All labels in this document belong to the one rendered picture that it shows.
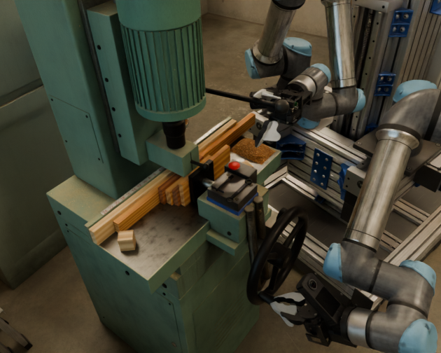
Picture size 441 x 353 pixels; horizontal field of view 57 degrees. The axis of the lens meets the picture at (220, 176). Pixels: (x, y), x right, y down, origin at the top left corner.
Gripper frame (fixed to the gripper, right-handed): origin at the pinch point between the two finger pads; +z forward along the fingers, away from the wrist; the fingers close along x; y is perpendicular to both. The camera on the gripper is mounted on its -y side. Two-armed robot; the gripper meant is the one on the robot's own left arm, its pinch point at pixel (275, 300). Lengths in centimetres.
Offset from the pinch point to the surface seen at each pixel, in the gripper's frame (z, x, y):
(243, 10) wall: 239, 338, -60
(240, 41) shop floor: 218, 288, -34
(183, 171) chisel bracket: 22.0, 8.5, -33.0
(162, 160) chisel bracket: 28.6, 8.3, -37.1
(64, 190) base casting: 68, -5, -37
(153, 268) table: 17.4, -15.2, -20.4
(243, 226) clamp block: 6.5, 6.2, -17.4
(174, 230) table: 20.6, -3.5, -22.4
